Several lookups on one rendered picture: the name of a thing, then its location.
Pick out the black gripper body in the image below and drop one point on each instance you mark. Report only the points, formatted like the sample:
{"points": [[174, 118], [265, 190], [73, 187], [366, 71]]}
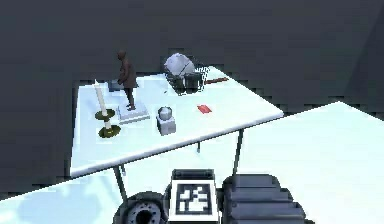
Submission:
{"points": [[144, 210]]}

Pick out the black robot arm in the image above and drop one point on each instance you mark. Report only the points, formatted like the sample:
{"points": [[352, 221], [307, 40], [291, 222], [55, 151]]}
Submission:
{"points": [[240, 203]]}

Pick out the short white candle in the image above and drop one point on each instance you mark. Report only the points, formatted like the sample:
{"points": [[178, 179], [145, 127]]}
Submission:
{"points": [[108, 129]]}

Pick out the grey jar on box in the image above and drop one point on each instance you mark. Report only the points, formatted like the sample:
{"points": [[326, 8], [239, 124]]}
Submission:
{"points": [[165, 120]]}

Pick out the white table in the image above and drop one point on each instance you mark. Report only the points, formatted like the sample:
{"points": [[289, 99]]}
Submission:
{"points": [[206, 126]]}

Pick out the red flat card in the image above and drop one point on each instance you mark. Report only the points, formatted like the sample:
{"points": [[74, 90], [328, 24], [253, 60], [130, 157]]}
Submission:
{"points": [[204, 108]]}

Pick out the tall white candle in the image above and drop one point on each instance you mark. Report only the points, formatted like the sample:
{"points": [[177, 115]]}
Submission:
{"points": [[100, 100]]}

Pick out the grey flat box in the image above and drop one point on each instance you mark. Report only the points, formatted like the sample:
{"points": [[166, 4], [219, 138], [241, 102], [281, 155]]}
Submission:
{"points": [[115, 85]]}

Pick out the brown human figure statue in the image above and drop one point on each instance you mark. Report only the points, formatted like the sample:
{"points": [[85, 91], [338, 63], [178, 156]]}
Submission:
{"points": [[128, 77]]}

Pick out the brown stick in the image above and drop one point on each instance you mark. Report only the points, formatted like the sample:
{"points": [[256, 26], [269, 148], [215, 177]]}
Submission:
{"points": [[217, 80]]}

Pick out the white round bag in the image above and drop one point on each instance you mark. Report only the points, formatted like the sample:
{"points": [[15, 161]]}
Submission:
{"points": [[179, 64]]}

